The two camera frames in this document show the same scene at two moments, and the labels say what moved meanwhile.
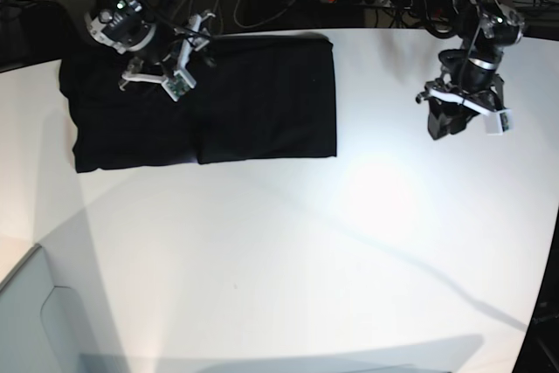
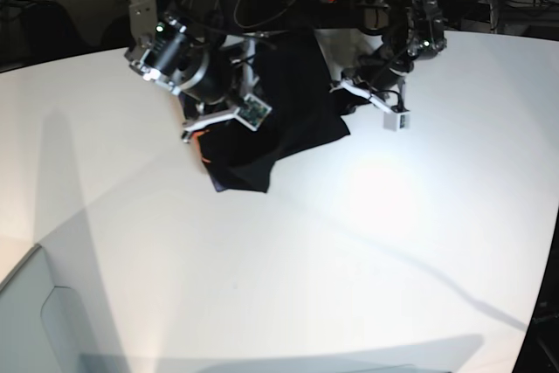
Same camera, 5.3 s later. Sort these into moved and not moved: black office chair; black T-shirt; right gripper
Moved: black T-shirt; right gripper
Not moved: black office chair
